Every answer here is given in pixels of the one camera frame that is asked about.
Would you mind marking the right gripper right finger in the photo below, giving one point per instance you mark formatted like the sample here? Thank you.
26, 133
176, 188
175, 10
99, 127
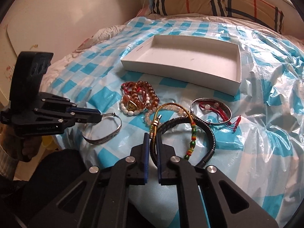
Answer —
161, 158

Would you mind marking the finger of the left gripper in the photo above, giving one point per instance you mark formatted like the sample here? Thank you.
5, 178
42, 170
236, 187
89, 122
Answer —
84, 111
91, 118

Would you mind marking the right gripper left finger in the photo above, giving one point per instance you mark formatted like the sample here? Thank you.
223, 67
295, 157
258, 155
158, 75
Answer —
144, 162

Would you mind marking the silver cuff bangle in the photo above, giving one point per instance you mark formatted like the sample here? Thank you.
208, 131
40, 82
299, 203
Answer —
102, 132

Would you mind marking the silver round bangle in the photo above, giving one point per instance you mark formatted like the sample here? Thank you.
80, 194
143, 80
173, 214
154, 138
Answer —
215, 106

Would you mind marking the person's left hand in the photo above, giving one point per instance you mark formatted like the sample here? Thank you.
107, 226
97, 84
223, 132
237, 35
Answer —
19, 148

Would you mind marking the white shallow cardboard box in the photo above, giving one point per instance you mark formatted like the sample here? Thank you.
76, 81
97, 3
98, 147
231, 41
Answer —
206, 62

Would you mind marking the right plaid pillow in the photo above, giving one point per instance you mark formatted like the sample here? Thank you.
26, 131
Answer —
258, 11

